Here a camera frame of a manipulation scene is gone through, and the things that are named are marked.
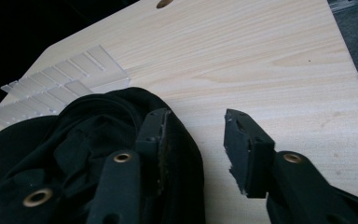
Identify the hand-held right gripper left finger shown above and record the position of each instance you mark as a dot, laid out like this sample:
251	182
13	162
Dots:
150	133

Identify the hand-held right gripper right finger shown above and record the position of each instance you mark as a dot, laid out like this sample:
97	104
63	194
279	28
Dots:
250	152

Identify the black cloth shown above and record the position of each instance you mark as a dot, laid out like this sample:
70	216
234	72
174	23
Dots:
74	149

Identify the clear plastic divider rack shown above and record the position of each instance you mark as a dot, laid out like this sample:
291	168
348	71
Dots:
59	84

